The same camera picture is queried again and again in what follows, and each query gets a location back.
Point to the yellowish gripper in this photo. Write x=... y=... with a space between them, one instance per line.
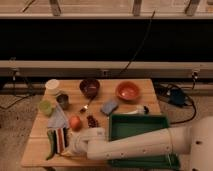
x=76 y=146

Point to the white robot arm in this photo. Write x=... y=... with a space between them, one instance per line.
x=195 y=140

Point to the dark maroon bowl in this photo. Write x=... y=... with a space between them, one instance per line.
x=89 y=87

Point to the orange red bowl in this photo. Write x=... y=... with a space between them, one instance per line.
x=127 y=90

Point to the dark red grape bunch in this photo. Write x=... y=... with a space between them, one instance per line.
x=92 y=122

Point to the green chili pepper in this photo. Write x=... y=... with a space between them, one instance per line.
x=51 y=137

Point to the light blue cloth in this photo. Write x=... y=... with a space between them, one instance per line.
x=58 y=119

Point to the metal spoon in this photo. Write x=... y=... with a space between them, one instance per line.
x=85 y=107

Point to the wooden table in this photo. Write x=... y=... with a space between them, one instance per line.
x=38 y=148

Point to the grey metal cup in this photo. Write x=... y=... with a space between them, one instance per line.
x=63 y=101

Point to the green plastic tray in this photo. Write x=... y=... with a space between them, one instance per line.
x=122 y=126

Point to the light green cup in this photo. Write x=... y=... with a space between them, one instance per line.
x=45 y=107

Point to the blue sponge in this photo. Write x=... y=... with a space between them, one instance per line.
x=108 y=107

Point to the white cup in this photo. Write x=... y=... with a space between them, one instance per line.
x=52 y=87

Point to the white bottle with black cap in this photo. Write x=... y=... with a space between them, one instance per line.
x=140 y=109

